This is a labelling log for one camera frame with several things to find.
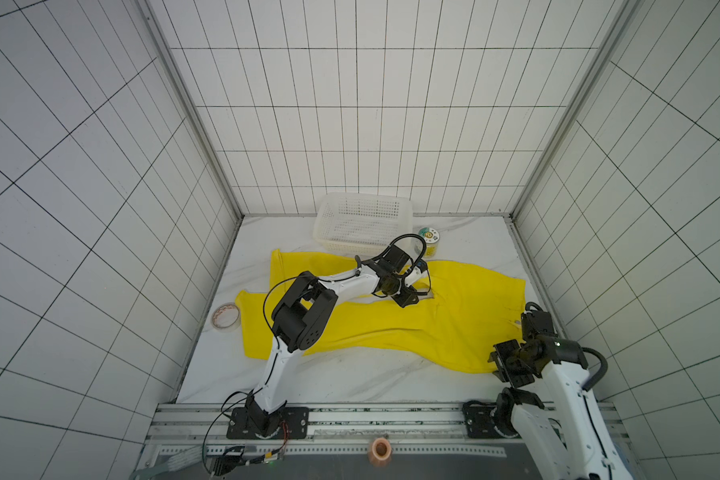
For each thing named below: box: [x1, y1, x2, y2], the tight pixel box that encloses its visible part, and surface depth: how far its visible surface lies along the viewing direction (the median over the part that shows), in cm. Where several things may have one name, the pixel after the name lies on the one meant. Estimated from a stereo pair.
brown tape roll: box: [369, 437, 392, 467], surface depth 61 cm
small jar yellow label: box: [418, 226, 440, 259], surface depth 106 cm
